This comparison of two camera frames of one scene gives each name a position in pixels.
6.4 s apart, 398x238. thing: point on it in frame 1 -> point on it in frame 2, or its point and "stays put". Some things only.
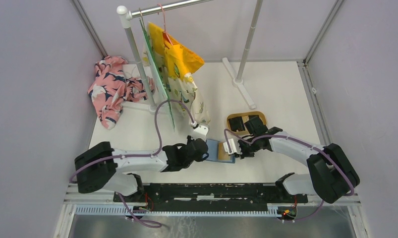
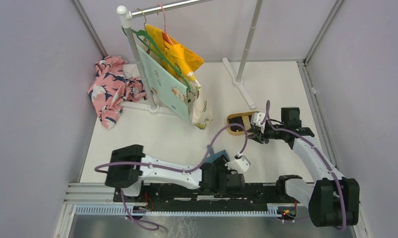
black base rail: (211, 194) stays put
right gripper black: (244, 155) -> (257, 135)
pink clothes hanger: (165, 32) stays put
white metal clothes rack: (125, 16) stays put
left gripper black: (189, 139) -> (220, 162)
